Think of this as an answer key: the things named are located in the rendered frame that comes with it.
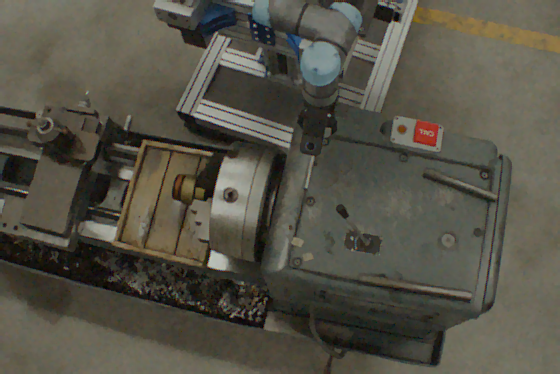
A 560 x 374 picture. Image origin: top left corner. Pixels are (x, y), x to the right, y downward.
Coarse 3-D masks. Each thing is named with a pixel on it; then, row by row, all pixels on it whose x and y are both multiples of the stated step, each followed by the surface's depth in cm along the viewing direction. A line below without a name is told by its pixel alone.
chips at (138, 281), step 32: (0, 256) 232; (32, 256) 231; (64, 256) 231; (96, 256) 230; (128, 256) 229; (128, 288) 225; (160, 288) 221; (192, 288) 221; (224, 288) 219; (256, 288) 220; (256, 320) 219
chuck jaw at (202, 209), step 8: (192, 208) 175; (200, 208) 175; (208, 208) 175; (200, 216) 174; (208, 216) 174; (200, 224) 175; (208, 224) 173; (200, 232) 172; (208, 232) 172; (200, 240) 174; (208, 240) 172
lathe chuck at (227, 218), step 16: (240, 144) 172; (224, 160) 165; (240, 160) 165; (256, 160) 166; (224, 176) 163; (240, 176) 163; (224, 192) 162; (240, 192) 161; (224, 208) 162; (240, 208) 161; (224, 224) 163; (240, 224) 162; (224, 240) 166; (240, 240) 164; (240, 256) 171
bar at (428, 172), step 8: (432, 176) 156; (440, 176) 156; (448, 176) 156; (448, 184) 156; (456, 184) 155; (464, 184) 155; (472, 184) 155; (472, 192) 155; (480, 192) 154; (488, 192) 154
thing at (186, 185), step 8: (176, 176) 177; (184, 176) 178; (192, 176) 177; (176, 184) 176; (184, 184) 175; (192, 184) 175; (176, 192) 176; (184, 192) 175; (192, 192) 174; (200, 192) 175; (208, 192) 181; (184, 200) 176; (192, 200) 175; (200, 200) 176
